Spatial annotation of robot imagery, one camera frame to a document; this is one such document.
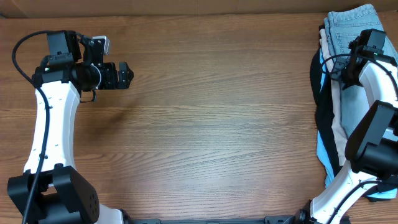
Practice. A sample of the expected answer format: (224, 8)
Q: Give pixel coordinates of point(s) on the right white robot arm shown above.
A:
(371, 159)

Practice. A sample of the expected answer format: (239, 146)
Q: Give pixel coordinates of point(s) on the black garment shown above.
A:
(321, 89)

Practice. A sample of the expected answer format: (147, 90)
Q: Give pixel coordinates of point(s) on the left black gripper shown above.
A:
(116, 76)

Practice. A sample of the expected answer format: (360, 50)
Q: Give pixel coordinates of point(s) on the light blue garment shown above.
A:
(354, 96)

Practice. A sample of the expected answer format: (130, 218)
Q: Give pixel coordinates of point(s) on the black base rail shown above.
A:
(285, 219)

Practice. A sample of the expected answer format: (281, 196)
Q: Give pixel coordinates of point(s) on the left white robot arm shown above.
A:
(51, 190)

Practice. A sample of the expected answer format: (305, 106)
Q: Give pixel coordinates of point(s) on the beige shorts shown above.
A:
(338, 131)

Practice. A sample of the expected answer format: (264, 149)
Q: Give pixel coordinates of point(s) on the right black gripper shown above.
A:
(348, 76)

